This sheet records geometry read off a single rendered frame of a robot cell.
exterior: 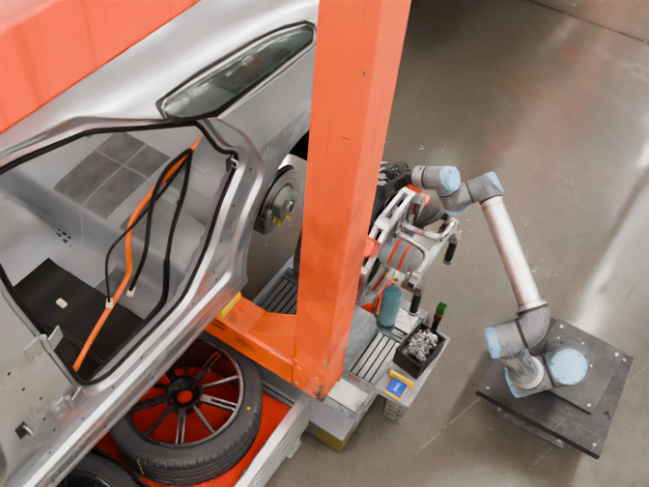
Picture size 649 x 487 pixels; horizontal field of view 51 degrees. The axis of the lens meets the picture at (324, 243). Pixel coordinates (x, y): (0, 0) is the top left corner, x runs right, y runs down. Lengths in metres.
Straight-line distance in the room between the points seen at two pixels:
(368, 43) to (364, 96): 0.14
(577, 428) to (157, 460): 1.86
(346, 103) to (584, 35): 4.80
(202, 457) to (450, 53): 3.91
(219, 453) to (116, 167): 1.27
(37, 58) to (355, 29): 0.91
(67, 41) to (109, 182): 2.21
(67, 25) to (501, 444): 3.10
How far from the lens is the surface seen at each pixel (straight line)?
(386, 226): 2.75
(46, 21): 0.84
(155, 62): 2.14
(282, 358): 2.86
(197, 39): 2.26
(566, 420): 3.44
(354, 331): 3.49
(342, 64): 1.68
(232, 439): 2.90
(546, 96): 5.57
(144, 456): 2.91
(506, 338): 2.63
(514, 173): 4.82
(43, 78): 0.87
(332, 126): 1.80
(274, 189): 3.03
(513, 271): 2.65
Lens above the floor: 3.15
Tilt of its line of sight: 50 degrees down
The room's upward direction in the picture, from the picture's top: 6 degrees clockwise
